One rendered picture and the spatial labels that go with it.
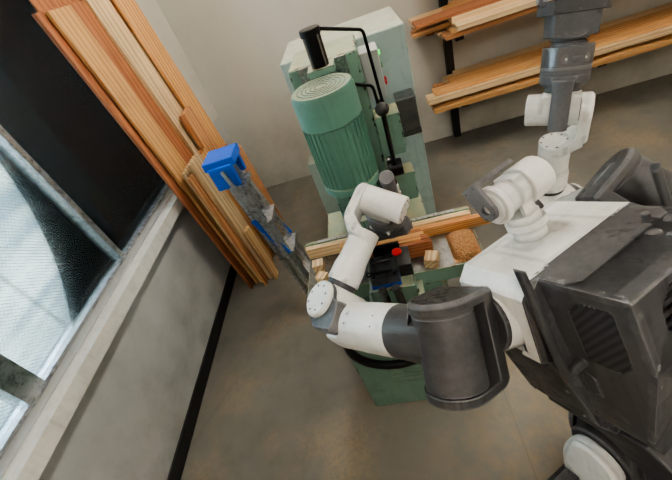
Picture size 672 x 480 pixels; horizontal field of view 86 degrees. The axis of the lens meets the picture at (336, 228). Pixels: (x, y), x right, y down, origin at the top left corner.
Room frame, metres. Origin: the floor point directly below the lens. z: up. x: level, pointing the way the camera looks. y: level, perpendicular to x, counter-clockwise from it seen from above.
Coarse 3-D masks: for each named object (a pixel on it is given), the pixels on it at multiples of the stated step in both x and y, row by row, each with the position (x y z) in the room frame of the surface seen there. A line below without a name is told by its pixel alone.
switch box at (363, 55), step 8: (360, 48) 1.26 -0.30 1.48; (376, 48) 1.19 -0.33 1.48; (360, 56) 1.20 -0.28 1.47; (376, 56) 1.19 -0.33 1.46; (368, 64) 1.20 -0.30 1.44; (376, 64) 1.19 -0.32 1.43; (368, 72) 1.20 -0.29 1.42; (376, 72) 1.19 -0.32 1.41; (368, 80) 1.20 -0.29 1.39; (368, 88) 1.20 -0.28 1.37; (376, 88) 1.19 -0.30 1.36; (384, 88) 1.19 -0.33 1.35; (384, 96) 1.19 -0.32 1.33
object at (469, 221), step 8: (464, 216) 0.90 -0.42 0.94; (472, 216) 0.88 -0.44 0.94; (432, 224) 0.92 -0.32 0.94; (440, 224) 0.90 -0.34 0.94; (448, 224) 0.89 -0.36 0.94; (456, 224) 0.89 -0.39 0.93; (464, 224) 0.88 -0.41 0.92; (472, 224) 0.87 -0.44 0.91; (480, 224) 0.87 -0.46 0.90; (424, 232) 0.91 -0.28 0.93; (432, 232) 0.91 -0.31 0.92; (440, 232) 0.90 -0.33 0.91
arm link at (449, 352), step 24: (384, 336) 0.33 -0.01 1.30; (408, 336) 0.30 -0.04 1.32; (432, 336) 0.27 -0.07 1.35; (456, 336) 0.26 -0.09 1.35; (408, 360) 0.30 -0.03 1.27; (432, 360) 0.26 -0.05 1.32; (456, 360) 0.24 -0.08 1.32; (480, 360) 0.24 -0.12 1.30; (432, 384) 0.24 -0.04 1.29; (456, 384) 0.23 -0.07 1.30; (480, 384) 0.22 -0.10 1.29
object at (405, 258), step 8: (400, 248) 0.80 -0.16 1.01; (384, 256) 0.80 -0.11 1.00; (392, 256) 0.79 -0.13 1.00; (400, 256) 0.77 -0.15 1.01; (408, 256) 0.75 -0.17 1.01; (376, 264) 0.78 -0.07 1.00; (384, 264) 0.77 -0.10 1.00; (392, 264) 0.76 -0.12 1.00; (400, 264) 0.74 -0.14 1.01; (408, 264) 0.73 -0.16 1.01; (392, 272) 0.73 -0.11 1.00; (400, 272) 0.73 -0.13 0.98; (408, 272) 0.73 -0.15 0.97; (376, 280) 0.72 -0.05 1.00; (384, 280) 0.72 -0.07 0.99; (392, 280) 0.71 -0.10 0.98; (400, 280) 0.71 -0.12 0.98; (376, 288) 0.72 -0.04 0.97
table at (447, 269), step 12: (468, 228) 0.87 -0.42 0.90; (432, 240) 0.89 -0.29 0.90; (444, 240) 0.86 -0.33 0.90; (444, 252) 0.81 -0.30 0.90; (420, 264) 0.80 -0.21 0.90; (444, 264) 0.77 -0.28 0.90; (456, 264) 0.75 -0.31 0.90; (312, 276) 0.95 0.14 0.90; (420, 276) 0.77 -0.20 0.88; (432, 276) 0.76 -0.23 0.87; (444, 276) 0.76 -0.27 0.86; (456, 276) 0.75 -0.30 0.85; (312, 288) 0.89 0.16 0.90; (360, 288) 0.82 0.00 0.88; (420, 288) 0.74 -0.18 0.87; (372, 300) 0.77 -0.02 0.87
